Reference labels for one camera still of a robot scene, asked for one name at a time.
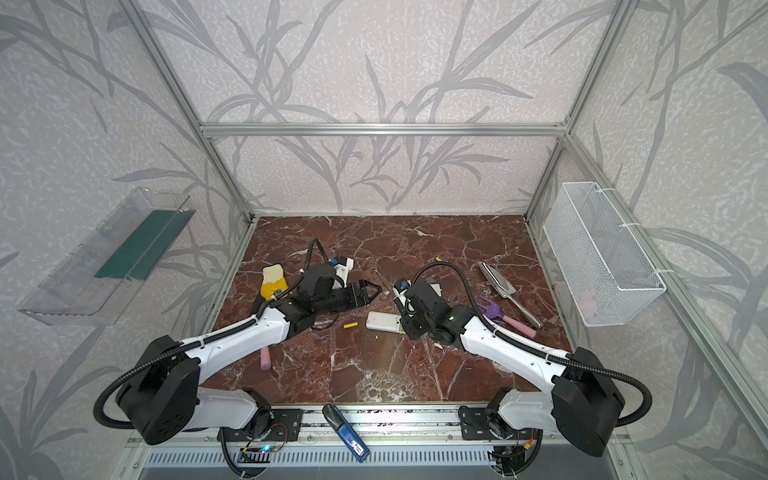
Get white remote green buttons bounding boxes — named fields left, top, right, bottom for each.
left=366, top=311, right=405, bottom=334

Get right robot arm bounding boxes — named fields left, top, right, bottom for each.
left=393, top=279, right=653, bottom=457

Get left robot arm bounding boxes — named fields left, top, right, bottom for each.
left=93, top=261, right=382, bottom=445

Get purple pink garden fork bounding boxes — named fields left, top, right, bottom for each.
left=477, top=294, right=536, bottom=339

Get pink chalk stick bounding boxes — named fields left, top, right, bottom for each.
left=260, top=347, right=272, bottom=371

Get metal tongs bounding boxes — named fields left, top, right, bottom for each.
left=478, top=262, right=543, bottom=329

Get blue black utility knife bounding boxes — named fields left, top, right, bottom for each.
left=322, top=404, right=370, bottom=463

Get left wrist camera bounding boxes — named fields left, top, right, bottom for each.
left=328, top=256, right=354, bottom=290

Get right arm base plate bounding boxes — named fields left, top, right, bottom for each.
left=458, top=405, right=536, bottom=441

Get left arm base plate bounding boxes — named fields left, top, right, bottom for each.
left=217, top=408, right=303, bottom=443

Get white wire mesh basket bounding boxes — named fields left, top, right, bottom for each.
left=543, top=182, right=666, bottom=327

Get clear plastic wall bin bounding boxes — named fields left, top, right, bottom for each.
left=18, top=187, right=196, bottom=326

